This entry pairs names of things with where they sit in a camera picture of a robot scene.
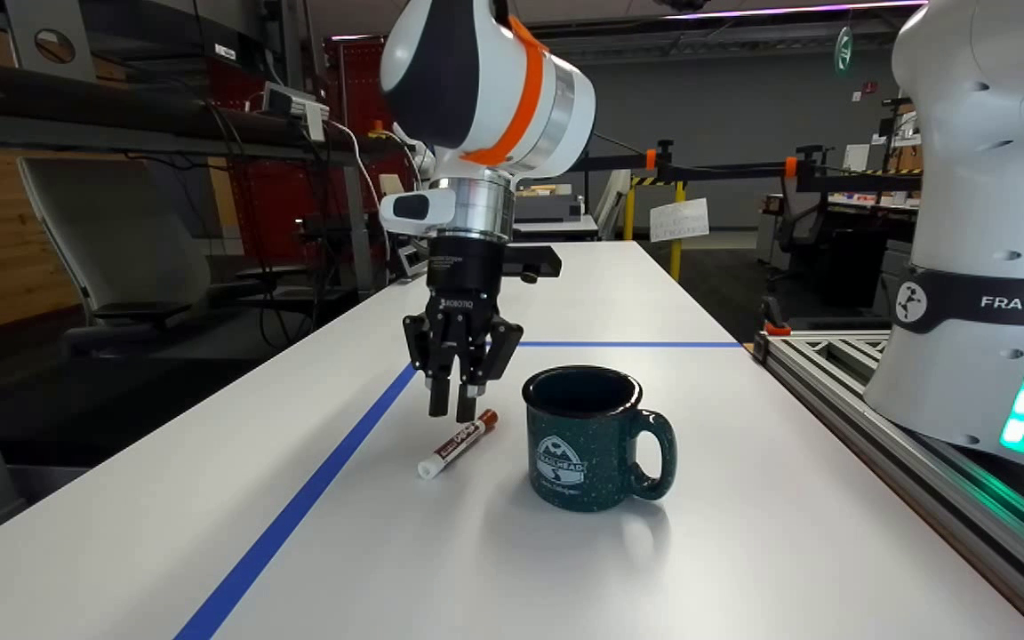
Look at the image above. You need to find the metal shelf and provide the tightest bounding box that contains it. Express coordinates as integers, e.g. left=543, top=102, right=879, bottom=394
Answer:
left=0, top=48, right=350, bottom=162

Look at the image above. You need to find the black bar with orange clamps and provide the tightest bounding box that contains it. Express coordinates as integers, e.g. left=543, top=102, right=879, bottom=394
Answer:
left=592, top=140, right=931, bottom=199

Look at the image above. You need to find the black workbench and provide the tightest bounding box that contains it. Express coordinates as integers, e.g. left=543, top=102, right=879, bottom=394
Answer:
left=759, top=173, right=926, bottom=335

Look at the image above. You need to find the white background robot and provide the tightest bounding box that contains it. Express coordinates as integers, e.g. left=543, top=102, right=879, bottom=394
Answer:
left=389, top=117, right=437, bottom=193

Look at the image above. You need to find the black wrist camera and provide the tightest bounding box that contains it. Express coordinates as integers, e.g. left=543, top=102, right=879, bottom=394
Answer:
left=501, top=240, right=565, bottom=283

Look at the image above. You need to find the blue tape line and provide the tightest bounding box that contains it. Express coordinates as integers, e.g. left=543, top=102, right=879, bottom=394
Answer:
left=170, top=338, right=742, bottom=640

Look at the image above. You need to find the dark green enamel mug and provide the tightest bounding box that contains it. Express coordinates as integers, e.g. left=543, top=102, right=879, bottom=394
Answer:
left=518, top=364, right=678, bottom=514

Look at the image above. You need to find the red cabinet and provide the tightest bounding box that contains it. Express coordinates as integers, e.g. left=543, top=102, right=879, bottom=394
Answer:
left=208, top=31, right=408, bottom=270

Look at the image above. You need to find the white power box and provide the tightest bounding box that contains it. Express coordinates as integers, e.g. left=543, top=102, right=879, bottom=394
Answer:
left=260, top=79, right=336, bottom=149

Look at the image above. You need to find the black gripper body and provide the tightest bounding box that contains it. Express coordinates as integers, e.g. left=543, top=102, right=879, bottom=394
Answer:
left=421, top=232, right=510, bottom=329

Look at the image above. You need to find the grey office chair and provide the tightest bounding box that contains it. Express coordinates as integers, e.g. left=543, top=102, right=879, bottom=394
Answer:
left=15, top=152, right=225, bottom=359

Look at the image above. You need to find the grey panel with round disc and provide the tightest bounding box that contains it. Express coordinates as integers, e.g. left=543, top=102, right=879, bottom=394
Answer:
left=4, top=0, right=100, bottom=84

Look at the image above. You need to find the white paper sign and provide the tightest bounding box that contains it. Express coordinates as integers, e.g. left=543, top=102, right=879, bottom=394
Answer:
left=646, top=197, right=716, bottom=248

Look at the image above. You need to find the aluminium rail base frame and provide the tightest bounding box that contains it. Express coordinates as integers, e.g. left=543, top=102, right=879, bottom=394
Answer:
left=750, top=328, right=1024, bottom=640

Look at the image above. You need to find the red and white marker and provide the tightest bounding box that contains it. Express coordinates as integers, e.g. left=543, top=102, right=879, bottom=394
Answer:
left=415, top=404, right=507, bottom=485

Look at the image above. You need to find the small grey device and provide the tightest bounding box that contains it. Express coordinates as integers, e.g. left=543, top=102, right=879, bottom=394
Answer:
left=390, top=237, right=436, bottom=281

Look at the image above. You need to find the round green sign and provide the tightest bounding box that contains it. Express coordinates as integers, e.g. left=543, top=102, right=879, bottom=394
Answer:
left=828, top=24, right=860, bottom=79

